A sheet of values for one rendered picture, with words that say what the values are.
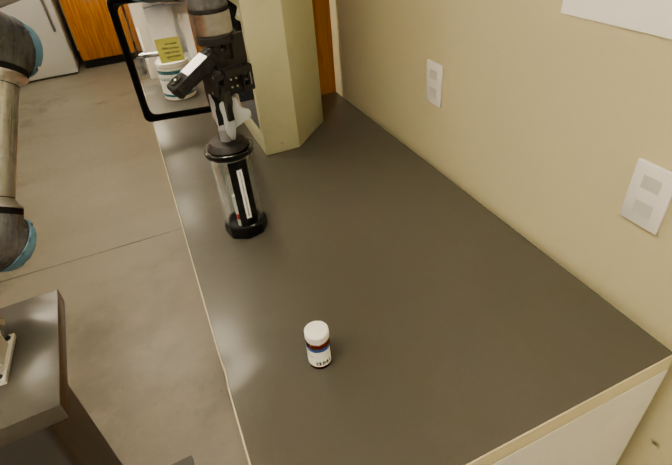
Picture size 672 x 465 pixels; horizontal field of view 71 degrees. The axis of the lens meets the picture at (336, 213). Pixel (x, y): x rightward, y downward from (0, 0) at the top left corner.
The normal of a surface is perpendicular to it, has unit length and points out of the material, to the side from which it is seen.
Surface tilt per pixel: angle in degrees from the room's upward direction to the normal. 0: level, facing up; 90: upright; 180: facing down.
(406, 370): 0
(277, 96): 90
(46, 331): 0
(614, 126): 90
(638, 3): 90
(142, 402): 0
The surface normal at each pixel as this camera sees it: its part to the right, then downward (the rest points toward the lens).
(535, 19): -0.91, 0.29
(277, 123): 0.40, 0.50
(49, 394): -0.07, -0.81
